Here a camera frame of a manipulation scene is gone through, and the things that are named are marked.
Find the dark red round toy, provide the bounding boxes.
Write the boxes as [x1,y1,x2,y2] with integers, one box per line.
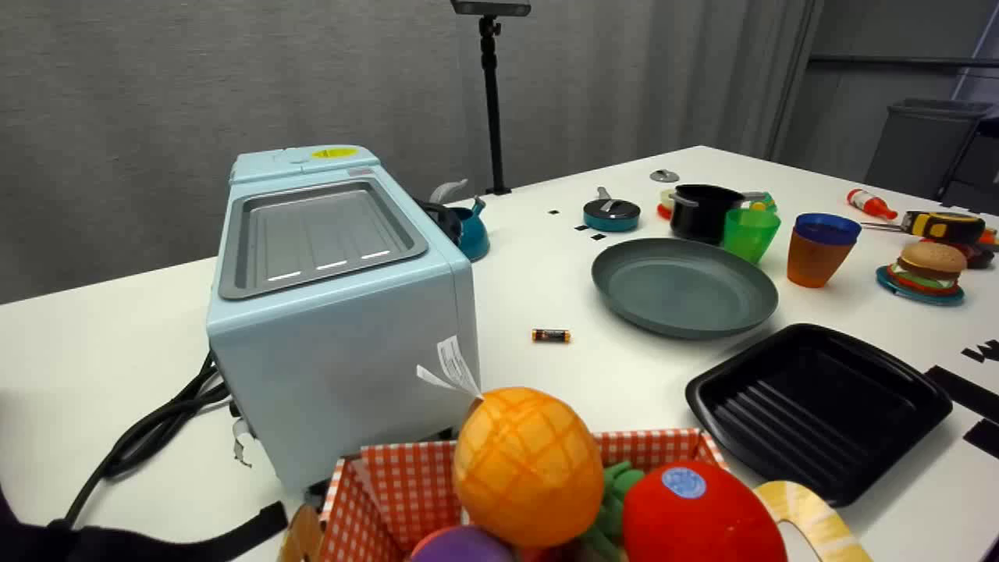
[970,228,999,273]

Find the black bag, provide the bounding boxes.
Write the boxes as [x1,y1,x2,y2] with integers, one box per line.
[0,486,289,562]

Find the toy hamburger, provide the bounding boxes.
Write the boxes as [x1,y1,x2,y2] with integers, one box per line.
[886,238,970,301]

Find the green plastic cup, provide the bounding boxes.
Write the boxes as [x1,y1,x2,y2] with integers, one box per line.
[717,192,782,264]

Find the orange plush fruit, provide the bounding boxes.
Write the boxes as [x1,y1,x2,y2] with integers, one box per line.
[450,383,609,554]

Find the black camera tripod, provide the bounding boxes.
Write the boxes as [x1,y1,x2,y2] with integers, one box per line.
[450,0,532,198]

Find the red checkered box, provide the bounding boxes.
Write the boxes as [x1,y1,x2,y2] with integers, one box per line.
[316,424,730,562]

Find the black power cable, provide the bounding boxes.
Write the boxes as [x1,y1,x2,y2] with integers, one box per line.
[59,349,233,529]

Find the red plush fruit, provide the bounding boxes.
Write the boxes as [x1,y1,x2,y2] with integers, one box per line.
[620,458,790,562]

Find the green plush leaf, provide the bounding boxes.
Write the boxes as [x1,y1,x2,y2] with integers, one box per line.
[579,458,649,562]

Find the grey bin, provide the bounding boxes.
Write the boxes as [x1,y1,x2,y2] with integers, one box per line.
[863,98,995,200]

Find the black tape strip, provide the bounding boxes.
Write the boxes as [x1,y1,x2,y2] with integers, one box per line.
[960,415,999,463]
[925,363,999,424]

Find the small toy frying pan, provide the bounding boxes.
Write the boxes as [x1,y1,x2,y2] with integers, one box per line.
[573,183,644,238]

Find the light blue toaster oven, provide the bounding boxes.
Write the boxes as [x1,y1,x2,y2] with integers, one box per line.
[202,140,484,500]

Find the purple plush fruit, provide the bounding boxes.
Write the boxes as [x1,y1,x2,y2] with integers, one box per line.
[405,523,517,562]

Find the teal toy kettle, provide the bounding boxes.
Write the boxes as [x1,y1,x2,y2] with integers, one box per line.
[420,198,494,264]

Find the grey green round plate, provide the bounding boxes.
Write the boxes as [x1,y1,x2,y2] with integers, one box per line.
[589,233,781,345]

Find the orange white toy bottle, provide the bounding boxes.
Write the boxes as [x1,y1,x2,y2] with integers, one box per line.
[841,183,900,225]

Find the black ribbed grill tray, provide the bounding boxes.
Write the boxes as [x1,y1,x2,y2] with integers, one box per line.
[684,322,955,509]

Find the orange cup with blue rim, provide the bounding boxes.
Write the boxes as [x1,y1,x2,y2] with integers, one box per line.
[782,209,863,290]

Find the beige tape roll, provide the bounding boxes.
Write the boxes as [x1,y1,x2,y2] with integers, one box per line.
[752,478,875,562]

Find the small teal toy plate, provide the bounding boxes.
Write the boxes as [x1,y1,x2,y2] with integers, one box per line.
[875,263,966,308]

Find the black toy pot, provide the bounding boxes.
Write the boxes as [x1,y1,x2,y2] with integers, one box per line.
[668,180,749,247]

